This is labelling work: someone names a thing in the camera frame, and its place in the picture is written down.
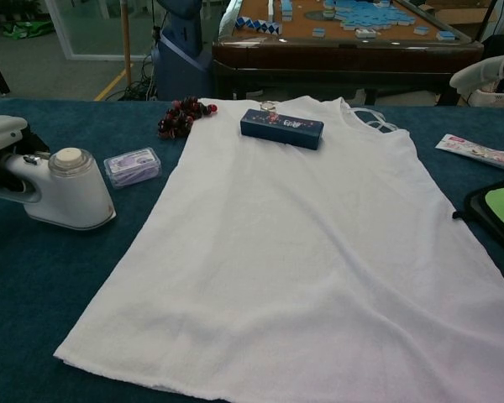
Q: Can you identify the black bag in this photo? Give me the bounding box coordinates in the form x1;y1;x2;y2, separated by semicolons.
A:
480;34;504;68

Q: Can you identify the teal tablecloth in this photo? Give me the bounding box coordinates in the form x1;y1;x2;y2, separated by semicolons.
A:
0;98;504;403

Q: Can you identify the green bag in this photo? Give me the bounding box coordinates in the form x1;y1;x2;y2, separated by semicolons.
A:
2;20;54;39

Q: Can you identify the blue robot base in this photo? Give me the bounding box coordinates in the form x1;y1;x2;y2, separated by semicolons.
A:
150;0;214;101

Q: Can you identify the dark red grape bunch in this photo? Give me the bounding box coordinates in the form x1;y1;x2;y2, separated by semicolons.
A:
156;96;220;141

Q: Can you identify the wooden pole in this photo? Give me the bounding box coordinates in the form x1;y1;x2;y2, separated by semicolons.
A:
120;0;134;85

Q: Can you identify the pink printed flat packet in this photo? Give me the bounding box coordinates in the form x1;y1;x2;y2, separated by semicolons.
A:
435;133;504;175

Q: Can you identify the dark blue rectangular box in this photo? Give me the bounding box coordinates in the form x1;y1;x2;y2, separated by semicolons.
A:
239;108;325;151

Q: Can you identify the white clothes iron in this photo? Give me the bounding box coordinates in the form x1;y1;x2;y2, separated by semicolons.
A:
0;146;118;231

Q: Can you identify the white plastic basket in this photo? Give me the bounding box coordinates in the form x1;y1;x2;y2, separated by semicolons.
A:
461;81;504;111

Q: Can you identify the floor cable tangle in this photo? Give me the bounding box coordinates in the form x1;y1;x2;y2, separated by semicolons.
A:
123;54;159;101

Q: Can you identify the glass door frame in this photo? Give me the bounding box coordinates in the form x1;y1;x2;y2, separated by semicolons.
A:
45;0;160;60

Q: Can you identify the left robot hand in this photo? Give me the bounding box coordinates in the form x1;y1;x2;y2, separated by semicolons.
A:
0;115;51;196

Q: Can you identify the brown wooden mahjong table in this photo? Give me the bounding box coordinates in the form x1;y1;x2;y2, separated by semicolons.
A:
212;0;485;106

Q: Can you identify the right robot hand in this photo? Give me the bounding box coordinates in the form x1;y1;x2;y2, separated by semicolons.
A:
449;52;504;191

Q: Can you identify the white t-shirt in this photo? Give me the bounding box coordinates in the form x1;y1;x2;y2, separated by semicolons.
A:
52;95;504;403

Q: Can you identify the blue mahjong tile heap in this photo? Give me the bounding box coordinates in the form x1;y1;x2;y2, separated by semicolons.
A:
333;0;409;30

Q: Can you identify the purple clear plastic box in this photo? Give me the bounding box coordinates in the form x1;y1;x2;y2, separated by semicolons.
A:
103;146;164;191

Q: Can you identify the blue white snake cube toy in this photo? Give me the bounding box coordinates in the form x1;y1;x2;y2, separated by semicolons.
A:
234;15;287;35

